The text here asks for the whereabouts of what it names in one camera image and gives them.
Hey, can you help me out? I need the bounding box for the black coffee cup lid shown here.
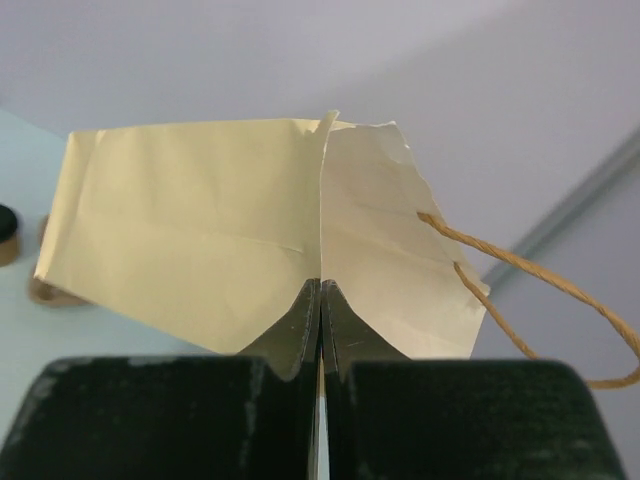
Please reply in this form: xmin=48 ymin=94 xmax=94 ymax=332
xmin=0 ymin=204 xmax=19 ymax=243

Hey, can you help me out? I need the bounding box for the brown paper coffee cup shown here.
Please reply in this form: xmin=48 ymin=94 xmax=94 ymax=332
xmin=0 ymin=233 xmax=21 ymax=267

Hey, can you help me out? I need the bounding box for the stack of paper cups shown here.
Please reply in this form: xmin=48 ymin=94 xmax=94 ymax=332
xmin=27 ymin=214 xmax=94 ymax=309

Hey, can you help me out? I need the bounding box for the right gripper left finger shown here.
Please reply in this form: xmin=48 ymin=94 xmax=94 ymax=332
xmin=1 ymin=280 xmax=320 ymax=479

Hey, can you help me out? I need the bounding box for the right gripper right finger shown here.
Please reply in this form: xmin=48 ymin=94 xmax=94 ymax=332
xmin=320 ymin=280 xmax=625 ymax=479

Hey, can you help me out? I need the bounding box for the kraft paper takeout bag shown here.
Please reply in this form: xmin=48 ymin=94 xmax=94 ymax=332
xmin=33 ymin=108 xmax=640 ymax=390

